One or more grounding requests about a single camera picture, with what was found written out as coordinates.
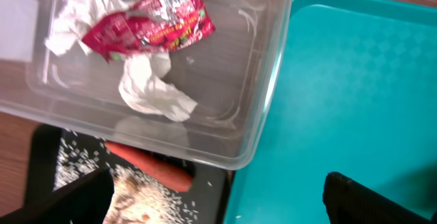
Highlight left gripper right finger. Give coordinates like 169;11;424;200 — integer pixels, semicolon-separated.
322;171;432;224

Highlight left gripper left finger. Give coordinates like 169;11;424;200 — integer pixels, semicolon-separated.
1;169;114;224

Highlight peanut and rice scraps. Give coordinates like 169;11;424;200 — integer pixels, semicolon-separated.
53;130;216;224

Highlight orange carrot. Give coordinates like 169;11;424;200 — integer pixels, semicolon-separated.
105;141;193;192

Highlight red snack wrapper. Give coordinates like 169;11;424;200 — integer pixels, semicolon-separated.
82;0;215;61

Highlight clear plastic waste bin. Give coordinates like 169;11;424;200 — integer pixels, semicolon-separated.
1;0;292;169

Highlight black rectangular tray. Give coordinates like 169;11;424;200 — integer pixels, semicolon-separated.
25;125;230;223

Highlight teal plastic serving tray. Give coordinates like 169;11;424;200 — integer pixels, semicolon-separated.
224;0;436;223

